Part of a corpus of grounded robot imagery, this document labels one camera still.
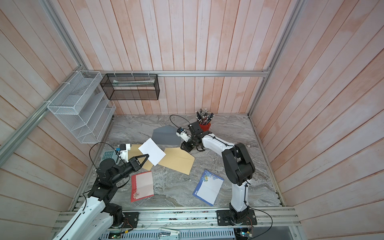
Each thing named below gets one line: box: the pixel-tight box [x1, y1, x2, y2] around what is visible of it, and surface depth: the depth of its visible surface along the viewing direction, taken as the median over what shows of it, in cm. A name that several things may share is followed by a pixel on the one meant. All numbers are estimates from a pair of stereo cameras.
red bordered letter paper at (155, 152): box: [138, 137, 167, 167], surface depth 78 cm
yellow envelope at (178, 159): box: [158, 147, 195, 175], surface depth 96 cm
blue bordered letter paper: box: [192, 169, 225, 207], surface depth 86 cm
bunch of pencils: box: [195, 108, 215, 125], surface depth 98 cm
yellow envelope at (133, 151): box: [128, 144, 162, 171], surface depth 74 cm
